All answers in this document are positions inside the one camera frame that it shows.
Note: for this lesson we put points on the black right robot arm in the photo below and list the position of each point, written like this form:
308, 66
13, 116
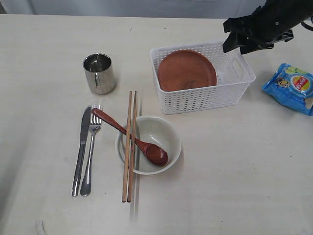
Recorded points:
294, 11

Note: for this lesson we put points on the blue chips bag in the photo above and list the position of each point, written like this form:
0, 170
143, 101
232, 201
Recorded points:
292, 87

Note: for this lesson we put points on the wooden chopstick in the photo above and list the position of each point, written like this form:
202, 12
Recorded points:
132, 149
127, 149

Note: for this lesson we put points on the silver metal fork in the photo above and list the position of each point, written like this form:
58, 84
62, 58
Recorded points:
94, 127

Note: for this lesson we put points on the silver table knife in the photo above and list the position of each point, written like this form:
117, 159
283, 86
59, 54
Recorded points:
84, 130

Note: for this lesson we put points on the white ceramic bowl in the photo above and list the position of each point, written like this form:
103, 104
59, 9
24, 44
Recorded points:
162, 133

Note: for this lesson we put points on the white perforated plastic basket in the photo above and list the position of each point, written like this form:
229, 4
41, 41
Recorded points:
234, 75

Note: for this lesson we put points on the red-brown wooden spoon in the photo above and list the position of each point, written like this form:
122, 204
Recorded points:
153, 153

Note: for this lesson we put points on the brown wooden plate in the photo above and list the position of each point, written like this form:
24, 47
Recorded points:
185, 69

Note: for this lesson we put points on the silver foil packet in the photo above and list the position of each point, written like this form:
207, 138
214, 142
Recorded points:
99, 73

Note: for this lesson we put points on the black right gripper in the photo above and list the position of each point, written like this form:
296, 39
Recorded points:
257, 31

